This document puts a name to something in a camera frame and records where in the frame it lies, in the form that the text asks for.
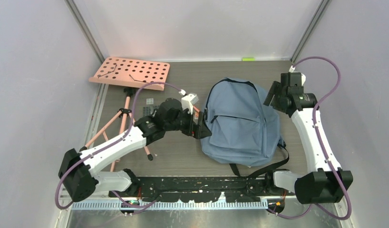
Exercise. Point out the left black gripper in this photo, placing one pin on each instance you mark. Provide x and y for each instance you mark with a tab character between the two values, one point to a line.
197	131

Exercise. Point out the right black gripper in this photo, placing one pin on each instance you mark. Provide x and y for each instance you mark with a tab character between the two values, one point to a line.
275	90

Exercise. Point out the blue student backpack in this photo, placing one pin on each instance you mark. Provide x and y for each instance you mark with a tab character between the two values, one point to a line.
243	130

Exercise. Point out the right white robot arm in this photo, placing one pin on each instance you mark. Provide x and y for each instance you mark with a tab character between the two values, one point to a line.
326	178

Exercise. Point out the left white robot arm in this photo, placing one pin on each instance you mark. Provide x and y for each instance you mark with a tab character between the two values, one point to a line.
81	173

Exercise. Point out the grey lego baseplate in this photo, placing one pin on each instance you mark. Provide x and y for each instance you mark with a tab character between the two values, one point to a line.
150	107

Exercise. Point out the pink perforated music stand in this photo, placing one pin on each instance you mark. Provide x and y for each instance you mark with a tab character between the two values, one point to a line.
130	74

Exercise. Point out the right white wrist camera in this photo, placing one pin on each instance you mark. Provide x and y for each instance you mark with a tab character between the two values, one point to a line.
293	70

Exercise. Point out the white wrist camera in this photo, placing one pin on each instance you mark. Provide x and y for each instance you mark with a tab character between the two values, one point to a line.
188	101
293	70

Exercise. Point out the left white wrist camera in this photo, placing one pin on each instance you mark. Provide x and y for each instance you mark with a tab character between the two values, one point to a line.
188	101

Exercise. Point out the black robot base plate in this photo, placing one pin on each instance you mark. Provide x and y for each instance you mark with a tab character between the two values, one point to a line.
202	189

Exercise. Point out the white ribbed cable duct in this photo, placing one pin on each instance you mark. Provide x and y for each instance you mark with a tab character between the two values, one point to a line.
218	205

